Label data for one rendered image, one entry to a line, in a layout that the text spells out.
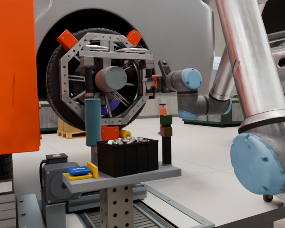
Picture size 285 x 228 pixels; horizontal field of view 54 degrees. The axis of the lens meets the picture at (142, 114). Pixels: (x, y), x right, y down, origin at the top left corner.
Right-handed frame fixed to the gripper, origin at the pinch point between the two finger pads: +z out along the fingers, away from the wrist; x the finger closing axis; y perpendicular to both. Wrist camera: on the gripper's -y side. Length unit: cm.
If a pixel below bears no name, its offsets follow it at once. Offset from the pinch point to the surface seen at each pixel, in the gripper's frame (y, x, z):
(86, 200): 69, -32, 27
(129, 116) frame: 20.3, -3.8, 26.3
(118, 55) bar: -13.1, -17.6, 6.4
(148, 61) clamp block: -10.5, -1.4, 3.4
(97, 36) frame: -26.7, -23.3, 25.4
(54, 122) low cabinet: 56, 26, 559
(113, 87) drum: 3.7, -19.0, 10.9
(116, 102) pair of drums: 12, 199, 602
